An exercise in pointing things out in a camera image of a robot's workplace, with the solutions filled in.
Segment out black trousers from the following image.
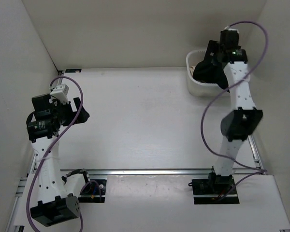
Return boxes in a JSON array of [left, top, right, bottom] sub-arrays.
[[192, 61, 229, 89]]

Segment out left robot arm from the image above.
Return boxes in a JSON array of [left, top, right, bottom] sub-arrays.
[[26, 94, 92, 232]]

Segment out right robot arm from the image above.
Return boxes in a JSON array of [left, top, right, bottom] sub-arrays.
[[204, 29, 263, 193]]

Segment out beige trousers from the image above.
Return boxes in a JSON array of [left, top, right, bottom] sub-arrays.
[[189, 66, 196, 75]]

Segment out white plastic laundry basket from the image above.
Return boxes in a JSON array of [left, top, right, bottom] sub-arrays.
[[186, 48, 229, 97]]

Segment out dark blue label sticker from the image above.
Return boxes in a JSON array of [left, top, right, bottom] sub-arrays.
[[65, 69, 82, 73]]

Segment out white front cover board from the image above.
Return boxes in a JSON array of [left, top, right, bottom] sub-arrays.
[[13, 174, 290, 230]]

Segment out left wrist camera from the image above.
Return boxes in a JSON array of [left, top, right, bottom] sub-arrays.
[[50, 84, 69, 104]]

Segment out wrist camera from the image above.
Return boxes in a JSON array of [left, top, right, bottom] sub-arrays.
[[50, 84, 69, 104], [224, 26, 239, 33]]

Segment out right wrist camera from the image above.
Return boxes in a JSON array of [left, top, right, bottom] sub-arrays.
[[224, 26, 239, 33]]

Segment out front aluminium rail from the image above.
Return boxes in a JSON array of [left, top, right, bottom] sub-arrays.
[[33, 168, 263, 176]]

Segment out left aluminium rail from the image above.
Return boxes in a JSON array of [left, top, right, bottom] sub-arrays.
[[4, 70, 64, 232]]

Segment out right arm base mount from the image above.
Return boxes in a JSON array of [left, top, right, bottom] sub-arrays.
[[188, 172, 240, 204]]

